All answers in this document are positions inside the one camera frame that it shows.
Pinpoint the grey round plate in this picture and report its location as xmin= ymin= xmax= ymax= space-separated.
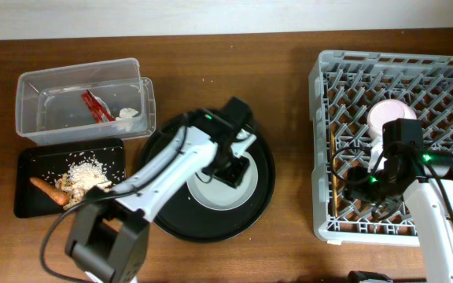
xmin=186 ymin=152 xmax=259 ymax=211

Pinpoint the pink white bowl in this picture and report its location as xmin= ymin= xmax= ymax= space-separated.
xmin=366 ymin=99 xmax=417 ymax=139

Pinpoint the wooden chopstick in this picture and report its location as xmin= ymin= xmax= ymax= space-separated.
xmin=332 ymin=175 xmax=339 ymax=219
xmin=330 ymin=131 xmax=337 ymax=219

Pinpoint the white tissue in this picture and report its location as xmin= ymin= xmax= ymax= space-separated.
xmin=116 ymin=108 xmax=138 ymax=132

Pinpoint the red snack wrapper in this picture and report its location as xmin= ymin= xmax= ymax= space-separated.
xmin=81 ymin=90 xmax=115 ymax=123

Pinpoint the white rice pile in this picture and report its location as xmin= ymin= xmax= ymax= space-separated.
xmin=43 ymin=151 xmax=120 ymax=189

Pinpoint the peanut shells pile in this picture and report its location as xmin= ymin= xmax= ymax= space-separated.
xmin=55 ymin=174 xmax=112 ymax=211

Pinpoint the orange carrot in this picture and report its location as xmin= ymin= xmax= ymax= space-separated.
xmin=29 ymin=177 xmax=70 ymax=207

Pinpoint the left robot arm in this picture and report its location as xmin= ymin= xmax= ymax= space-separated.
xmin=65 ymin=97 xmax=256 ymax=282

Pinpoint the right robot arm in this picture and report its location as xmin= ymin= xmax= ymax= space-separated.
xmin=344 ymin=119 xmax=453 ymax=282

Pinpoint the grey dishwasher rack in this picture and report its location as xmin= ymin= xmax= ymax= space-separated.
xmin=309 ymin=50 xmax=453 ymax=247

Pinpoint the round black serving tray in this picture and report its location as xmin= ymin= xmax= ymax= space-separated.
xmin=138 ymin=112 xmax=277 ymax=243

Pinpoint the clear plastic bin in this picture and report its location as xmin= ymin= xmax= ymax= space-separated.
xmin=15 ymin=58 xmax=157 ymax=145

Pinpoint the black rectangular tray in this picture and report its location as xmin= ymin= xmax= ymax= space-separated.
xmin=13 ymin=138 xmax=126 ymax=219

